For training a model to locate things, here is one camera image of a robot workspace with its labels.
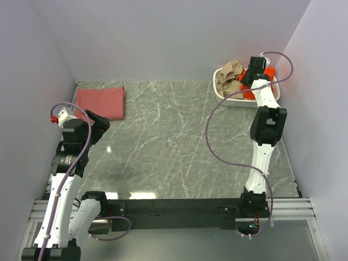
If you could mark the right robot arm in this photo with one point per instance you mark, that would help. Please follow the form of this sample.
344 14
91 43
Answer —
265 132

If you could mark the beige crumpled t-shirt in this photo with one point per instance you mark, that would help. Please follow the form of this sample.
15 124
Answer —
228 79

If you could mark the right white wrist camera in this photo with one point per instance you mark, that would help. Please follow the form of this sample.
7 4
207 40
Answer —
267 60

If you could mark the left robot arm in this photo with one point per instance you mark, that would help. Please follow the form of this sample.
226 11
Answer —
62 231

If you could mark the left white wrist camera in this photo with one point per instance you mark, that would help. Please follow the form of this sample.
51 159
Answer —
64 115

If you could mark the white plastic laundry basket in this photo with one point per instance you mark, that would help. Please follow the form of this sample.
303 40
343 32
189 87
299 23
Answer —
242 103

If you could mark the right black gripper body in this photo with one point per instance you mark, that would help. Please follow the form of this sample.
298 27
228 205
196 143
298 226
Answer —
247 79

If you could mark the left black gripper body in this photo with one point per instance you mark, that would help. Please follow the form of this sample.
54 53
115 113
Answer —
98 122

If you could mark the folded pink t-shirt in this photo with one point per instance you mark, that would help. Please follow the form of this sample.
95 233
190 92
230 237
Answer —
108 103

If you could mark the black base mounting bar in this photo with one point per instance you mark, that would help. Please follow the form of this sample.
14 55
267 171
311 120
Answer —
184 213

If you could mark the orange t-shirt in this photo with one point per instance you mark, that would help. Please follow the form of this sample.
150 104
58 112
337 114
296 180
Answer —
248 95

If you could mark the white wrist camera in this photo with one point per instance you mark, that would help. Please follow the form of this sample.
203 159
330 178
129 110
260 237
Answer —
267 60
64 115

